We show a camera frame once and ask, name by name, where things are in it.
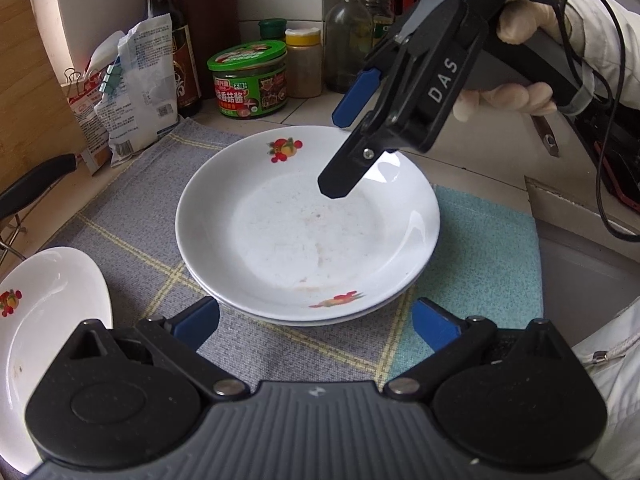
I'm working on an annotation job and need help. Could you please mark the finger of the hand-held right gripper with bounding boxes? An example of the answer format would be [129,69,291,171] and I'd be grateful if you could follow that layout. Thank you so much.
[332,40,411,128]
[317,110,396,200]

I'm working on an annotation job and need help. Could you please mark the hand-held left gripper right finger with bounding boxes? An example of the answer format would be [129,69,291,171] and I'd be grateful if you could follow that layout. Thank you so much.
[382,298,571,401]

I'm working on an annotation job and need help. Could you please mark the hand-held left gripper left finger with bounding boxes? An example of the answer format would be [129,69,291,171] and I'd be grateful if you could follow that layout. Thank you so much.
[70,297,251,402]

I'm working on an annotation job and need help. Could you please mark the white plate two fruit prints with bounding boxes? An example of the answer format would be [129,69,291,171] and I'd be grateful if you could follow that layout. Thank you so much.
[175,125,441,322]

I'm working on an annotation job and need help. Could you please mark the white plate with brown stain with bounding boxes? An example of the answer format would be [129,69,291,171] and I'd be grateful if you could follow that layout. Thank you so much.
[182,255,431,327]

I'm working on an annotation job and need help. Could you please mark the white plate with fruit print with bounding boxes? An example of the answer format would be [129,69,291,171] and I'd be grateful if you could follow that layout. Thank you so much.
[0,246,115,476]

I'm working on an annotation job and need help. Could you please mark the person's right forearm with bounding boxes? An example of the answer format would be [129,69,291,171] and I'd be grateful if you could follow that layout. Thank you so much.
[552,0,640,111]

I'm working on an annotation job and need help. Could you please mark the person's right hand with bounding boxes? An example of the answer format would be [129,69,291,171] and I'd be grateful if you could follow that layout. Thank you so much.
[452,0,573,122]

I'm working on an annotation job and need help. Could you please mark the clear glass bottle red cap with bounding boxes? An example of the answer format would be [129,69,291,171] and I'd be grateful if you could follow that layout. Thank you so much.
[324,0,375,95]

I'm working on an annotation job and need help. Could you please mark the spice jar with yellow lid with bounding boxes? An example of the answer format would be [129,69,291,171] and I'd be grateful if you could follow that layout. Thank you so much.
[285,27,323,99]

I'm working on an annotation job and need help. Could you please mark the clear condiment bottle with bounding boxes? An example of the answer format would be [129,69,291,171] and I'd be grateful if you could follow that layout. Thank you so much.
[364,0,398,48]

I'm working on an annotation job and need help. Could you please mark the grey and teal checked cloth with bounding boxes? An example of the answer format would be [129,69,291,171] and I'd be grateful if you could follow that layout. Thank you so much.
[30,117,545,391]

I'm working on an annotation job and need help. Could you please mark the small jar with green cap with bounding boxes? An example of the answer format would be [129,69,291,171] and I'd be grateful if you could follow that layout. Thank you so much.
[258,18,288,43]

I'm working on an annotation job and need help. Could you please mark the sauce jar with green lid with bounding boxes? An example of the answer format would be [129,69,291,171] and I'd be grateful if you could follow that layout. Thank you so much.
[207,40,289,120]

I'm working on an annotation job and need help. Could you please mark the metal spatula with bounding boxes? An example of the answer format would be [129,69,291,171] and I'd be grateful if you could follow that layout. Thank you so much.
[530,115,562,158]

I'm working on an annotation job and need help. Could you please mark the dark wooden knife block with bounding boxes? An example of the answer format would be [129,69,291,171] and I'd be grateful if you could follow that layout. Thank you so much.
[180,0,242,58]

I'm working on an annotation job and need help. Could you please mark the person's white clothing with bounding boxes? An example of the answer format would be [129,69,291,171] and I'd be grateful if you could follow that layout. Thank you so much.
[572,295,640,480]

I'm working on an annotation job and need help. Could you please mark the dark soy sauce bottle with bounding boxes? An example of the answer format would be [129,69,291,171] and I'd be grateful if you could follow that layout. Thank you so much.
[140,0,203,118]

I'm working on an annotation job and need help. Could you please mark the white crumpled bag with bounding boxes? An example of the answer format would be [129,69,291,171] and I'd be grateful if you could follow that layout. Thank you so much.
[95,12,181,168]

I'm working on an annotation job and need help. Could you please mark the red and white packet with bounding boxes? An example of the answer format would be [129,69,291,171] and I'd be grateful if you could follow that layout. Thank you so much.
[62,30,128,176]

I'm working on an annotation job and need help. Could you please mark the teal bag clip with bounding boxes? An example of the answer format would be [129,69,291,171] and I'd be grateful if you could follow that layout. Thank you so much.
[99,57,124,94]

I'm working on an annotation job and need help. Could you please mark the wooden cutting board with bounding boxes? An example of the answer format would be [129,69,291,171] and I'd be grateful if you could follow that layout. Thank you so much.
[0,0,88,196]

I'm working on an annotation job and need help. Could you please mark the black cable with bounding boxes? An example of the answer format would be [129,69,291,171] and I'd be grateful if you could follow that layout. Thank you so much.
[557,0,640,238]

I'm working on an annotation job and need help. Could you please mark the kitchen knife with black handle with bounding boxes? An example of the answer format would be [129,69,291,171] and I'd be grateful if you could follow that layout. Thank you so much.
[0,154,78,221]

